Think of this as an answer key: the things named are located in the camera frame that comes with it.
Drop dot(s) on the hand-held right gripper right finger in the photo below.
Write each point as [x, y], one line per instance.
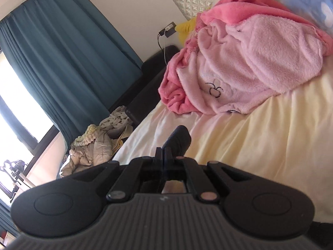
[182, 164]

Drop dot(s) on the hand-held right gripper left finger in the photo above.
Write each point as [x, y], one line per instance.
[153, 164]

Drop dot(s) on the beige clothes pile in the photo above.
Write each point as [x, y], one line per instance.
[93, 148]

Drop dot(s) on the black sofa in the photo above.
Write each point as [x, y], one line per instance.
[145, 83]

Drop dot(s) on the pink fleece blanket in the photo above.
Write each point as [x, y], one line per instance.
[247, 57]

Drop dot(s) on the yellow plush toy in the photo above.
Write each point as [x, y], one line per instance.
[186, 28]

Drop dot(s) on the dark framed window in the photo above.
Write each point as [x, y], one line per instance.
[23, 125]

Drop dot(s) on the garment steamer stand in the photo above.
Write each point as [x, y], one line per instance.
[15, 168]

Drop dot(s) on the wide blue curtain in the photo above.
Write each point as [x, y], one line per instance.
[65, 57]

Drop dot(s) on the narrow blue curtain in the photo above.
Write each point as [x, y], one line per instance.
[6, 221]

